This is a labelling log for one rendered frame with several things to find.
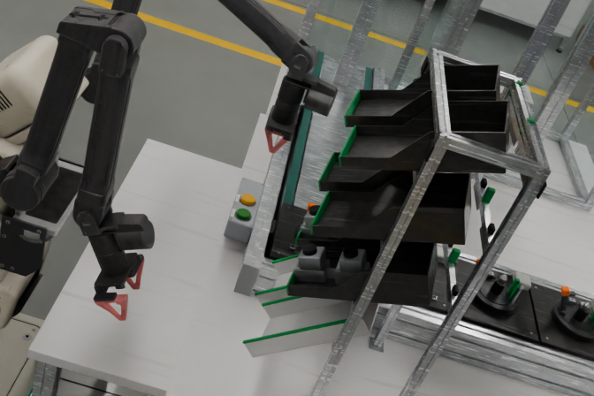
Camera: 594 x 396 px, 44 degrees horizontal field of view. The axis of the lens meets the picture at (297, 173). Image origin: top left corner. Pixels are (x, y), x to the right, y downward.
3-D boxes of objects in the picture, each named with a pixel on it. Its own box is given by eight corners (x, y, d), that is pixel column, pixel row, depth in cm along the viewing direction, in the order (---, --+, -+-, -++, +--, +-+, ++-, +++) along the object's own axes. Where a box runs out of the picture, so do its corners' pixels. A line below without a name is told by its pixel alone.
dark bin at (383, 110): (345, 127, 142) (341, 91, 139) (359, 100, 153) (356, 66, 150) (496, 128, 134) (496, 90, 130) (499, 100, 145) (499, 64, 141)
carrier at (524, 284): (450, 318, 193) (470, 285, 187) (445, 260, 214) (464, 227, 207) (536, 346, 195) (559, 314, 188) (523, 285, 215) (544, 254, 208)
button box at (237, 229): (222, 236, 200) (228, 218, 197) (237, 192, 218) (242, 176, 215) (247, 244, 201) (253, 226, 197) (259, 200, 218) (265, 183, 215)
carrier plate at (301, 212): (268, 261, 190) (270, 255, 189) (280, 207, 210) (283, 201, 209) (356, 289, 192) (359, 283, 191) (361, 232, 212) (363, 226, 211)
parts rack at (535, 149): (288, 436, 161) (434, 136, 117) (307, 317, 191) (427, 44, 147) (379, 463, 162) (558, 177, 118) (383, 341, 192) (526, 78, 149)
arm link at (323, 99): (302, 46, 172) (294, 52, 164) (348, 64, 171) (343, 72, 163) (285, 93, 176) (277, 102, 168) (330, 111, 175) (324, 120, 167)
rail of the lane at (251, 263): (232, 291, 191) (244, 261, 185) (280, 124, 265) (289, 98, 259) (254, 298, 191) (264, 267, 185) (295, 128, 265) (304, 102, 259)
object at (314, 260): (295, 281, 151) (291, 252, 147) (300, 268, 154) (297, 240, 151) (335, 284, 148) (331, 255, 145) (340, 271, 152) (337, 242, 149)
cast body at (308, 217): (301, 239, 162) (298, 212, 159) (308, 228, 166) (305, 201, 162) (338, 243, 159) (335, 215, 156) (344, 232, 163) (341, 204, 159)
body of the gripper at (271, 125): (296, 118, 181) (305, 93, 177) (291, 140, 172) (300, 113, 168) (270, 110, 180) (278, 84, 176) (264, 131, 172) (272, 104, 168)
